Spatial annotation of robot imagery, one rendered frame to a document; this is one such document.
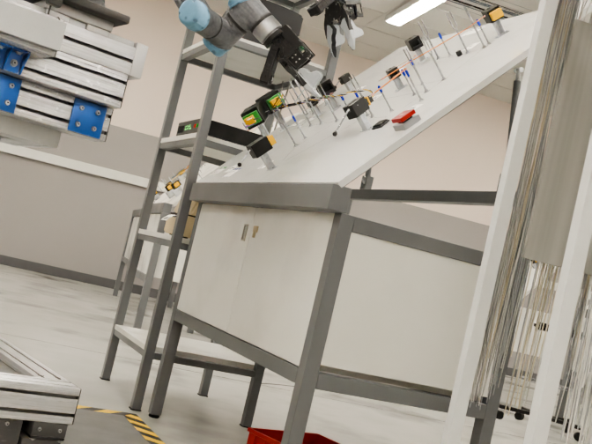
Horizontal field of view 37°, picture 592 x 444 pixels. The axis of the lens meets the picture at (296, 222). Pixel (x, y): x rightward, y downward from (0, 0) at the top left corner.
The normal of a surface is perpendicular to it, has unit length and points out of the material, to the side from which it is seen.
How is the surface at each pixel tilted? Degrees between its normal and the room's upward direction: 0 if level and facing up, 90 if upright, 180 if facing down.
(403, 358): 90
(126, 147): 90
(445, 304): 90
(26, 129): 90
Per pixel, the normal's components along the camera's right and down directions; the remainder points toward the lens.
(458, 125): 0.26, 0.00
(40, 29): 0.57, 0.09
